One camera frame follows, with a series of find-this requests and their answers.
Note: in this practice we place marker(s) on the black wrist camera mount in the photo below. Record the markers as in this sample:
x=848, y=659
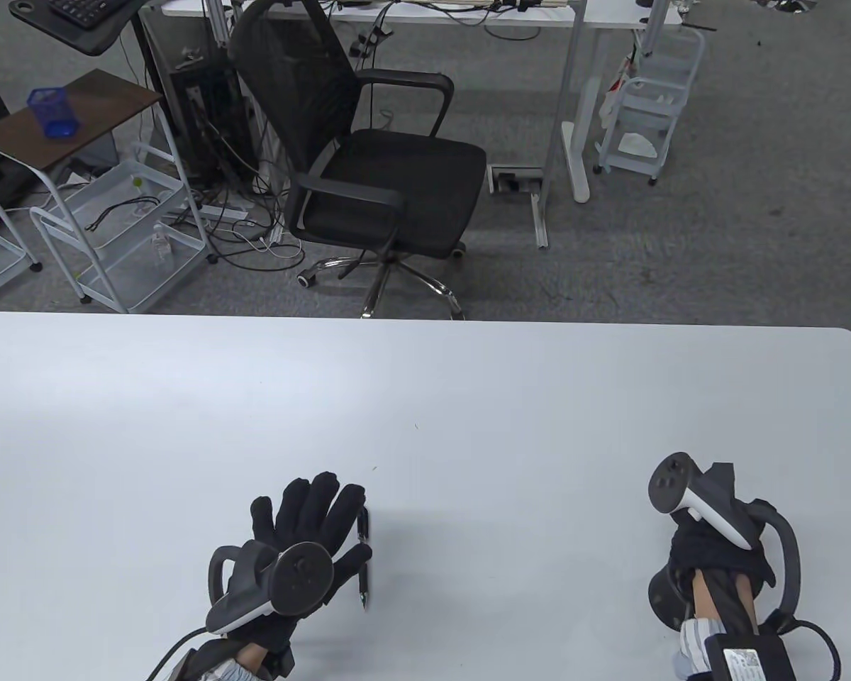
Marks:
x=284, y=656

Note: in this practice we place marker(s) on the white power strip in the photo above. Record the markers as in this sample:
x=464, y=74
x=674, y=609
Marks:
x=223, y=211

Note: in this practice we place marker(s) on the person's left hand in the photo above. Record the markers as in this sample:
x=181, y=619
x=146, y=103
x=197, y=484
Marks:
x=305, y=511

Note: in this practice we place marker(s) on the white and red hanging bag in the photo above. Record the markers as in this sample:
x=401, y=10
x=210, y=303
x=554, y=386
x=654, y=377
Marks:
x=613, y=99

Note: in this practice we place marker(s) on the black computer tower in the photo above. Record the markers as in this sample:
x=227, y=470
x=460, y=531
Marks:
x=206, y=120

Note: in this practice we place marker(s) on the black battery box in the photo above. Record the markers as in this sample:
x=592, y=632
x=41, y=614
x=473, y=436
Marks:
x=198, y=663
x=780, y=660

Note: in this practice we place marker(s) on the white office desk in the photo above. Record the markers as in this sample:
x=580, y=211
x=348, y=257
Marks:
x=583, y=142

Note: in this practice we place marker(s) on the white crumpled paper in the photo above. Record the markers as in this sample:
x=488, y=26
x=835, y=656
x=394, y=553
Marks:
x=638, y=145

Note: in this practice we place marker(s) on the brown-top white rolling cart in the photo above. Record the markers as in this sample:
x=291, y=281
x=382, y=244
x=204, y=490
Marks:
x=113, y=99

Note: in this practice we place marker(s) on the person's right hand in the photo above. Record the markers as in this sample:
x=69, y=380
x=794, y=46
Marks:
x=709, y=553

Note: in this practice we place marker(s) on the metal floor outlet box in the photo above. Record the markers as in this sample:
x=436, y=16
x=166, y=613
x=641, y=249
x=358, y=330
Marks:
x=514, y=181

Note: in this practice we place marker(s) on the aluminium frame post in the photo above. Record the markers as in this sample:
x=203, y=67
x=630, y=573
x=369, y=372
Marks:
x=216, y=18

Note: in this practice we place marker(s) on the black keyboard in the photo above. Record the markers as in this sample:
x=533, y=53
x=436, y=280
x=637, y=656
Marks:
x=78, y=8

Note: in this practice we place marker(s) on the black mesh office chair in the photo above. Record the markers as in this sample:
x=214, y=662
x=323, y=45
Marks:
x=397, y=184

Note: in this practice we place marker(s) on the black click pen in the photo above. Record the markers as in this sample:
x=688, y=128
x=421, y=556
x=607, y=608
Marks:
x=363, y=525

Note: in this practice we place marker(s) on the blue mesh cup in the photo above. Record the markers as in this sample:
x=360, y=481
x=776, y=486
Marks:
x=57, y=117

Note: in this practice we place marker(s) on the person's right forearm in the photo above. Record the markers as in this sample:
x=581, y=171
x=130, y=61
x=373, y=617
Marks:
x=746, y=603

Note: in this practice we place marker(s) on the black and white controller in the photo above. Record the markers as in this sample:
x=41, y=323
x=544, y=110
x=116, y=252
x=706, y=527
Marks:
x=301, y=578
x=670, y=482

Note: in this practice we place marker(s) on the person's left forearm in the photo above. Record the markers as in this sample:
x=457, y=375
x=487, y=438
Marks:
x=252, y=656

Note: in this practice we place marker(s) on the clear spray bottle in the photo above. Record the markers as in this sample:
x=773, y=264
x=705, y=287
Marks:
x=162, y=248

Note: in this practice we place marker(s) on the white plastic utility cart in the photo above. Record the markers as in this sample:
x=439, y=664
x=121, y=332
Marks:
x=645, y=99

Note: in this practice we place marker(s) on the black mesh pen holder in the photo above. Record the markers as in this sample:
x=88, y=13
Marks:
x=663, y=603

